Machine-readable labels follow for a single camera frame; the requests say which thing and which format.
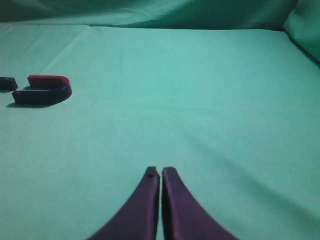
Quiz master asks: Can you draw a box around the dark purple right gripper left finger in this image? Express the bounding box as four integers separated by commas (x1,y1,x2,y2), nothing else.
90,166,160,240

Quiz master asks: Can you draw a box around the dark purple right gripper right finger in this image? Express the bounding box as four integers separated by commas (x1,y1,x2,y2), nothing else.
161,167,236,240

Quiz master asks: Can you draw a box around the green cloth backdrop and cover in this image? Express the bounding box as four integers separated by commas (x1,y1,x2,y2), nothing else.
0,0,320,240

